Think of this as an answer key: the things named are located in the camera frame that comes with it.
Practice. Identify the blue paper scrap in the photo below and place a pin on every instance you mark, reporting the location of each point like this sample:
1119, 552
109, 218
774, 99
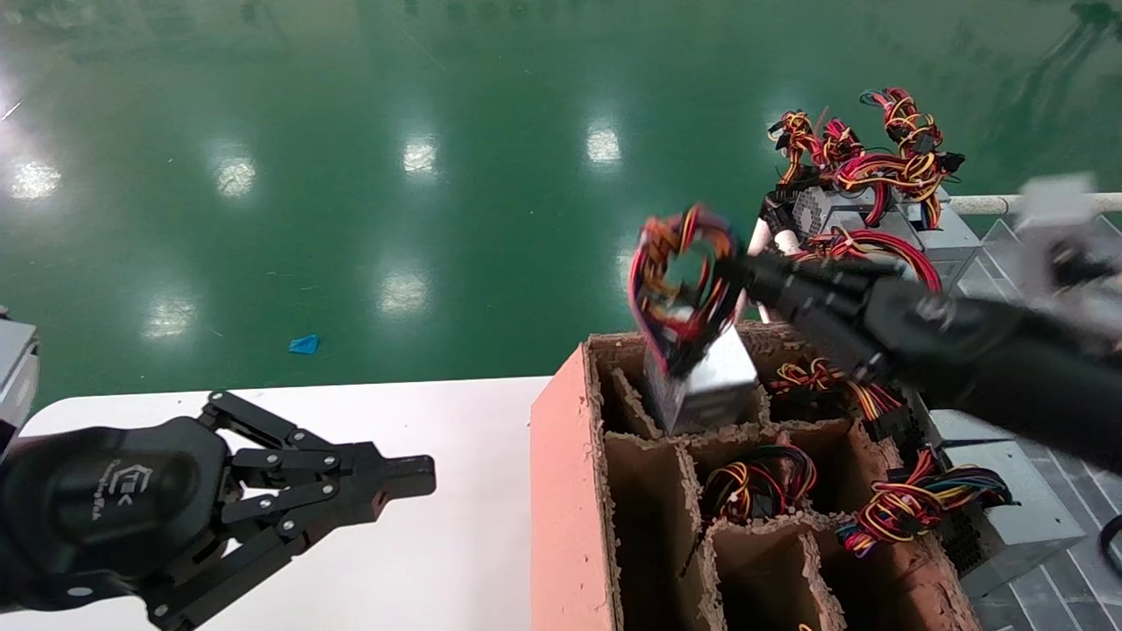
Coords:
304, 344

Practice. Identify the grey power supply units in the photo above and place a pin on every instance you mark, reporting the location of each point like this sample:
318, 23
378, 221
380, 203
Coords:
990, 204

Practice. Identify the cardboard box with dividers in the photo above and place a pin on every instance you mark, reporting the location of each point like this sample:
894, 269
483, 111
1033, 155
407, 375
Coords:
561, 526

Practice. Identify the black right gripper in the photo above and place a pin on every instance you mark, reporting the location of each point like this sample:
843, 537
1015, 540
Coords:
1008, 368

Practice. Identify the clear plastic divided tray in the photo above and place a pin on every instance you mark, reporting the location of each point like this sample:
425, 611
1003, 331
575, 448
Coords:
1069, 587

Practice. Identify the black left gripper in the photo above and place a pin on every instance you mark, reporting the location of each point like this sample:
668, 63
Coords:
105, 508

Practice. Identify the plain silver power supply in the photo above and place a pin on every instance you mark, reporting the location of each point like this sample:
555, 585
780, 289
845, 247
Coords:
960, 245

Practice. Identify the power supply with honeycomb grille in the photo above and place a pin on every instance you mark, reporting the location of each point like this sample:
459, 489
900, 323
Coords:
824, 210

